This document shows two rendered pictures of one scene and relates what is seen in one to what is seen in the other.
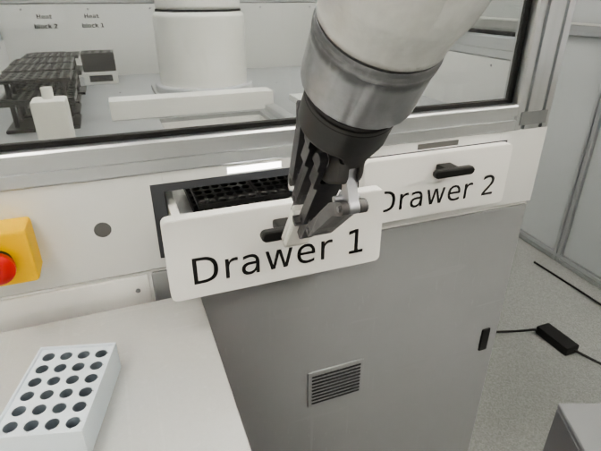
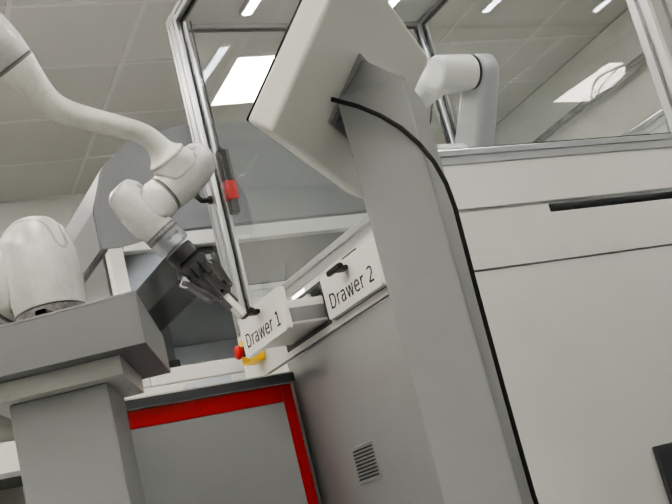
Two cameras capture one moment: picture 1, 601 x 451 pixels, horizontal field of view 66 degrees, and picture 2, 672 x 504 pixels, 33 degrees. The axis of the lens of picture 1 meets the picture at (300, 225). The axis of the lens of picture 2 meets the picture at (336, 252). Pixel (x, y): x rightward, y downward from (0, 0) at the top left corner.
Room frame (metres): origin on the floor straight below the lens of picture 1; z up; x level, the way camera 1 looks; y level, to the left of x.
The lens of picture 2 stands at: (0.39, -2.78, 0.30)
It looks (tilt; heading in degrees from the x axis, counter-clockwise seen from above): 14 degrees up; 83
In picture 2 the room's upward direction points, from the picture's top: 14 degrees counter-clockwise
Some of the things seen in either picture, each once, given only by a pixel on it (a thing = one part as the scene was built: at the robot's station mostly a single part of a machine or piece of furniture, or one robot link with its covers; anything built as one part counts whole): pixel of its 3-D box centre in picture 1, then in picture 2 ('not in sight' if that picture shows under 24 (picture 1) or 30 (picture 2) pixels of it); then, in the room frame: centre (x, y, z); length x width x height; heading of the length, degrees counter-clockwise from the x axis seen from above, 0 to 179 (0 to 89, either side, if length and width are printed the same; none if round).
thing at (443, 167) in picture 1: (449, 169); (339, 269); (0.72, -0.24, 0.91); 0.07 x 0.04 x 0.01; 111
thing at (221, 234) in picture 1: (280, 241); (264, 323); (0.53, 0.03, 0.87); 0.29 x 0.02 x 0.11; 111
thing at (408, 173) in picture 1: (436, 182); (352, 280); (0.74, -0.23, 0.87); 0.29 x 0.02 x 0.11; 111
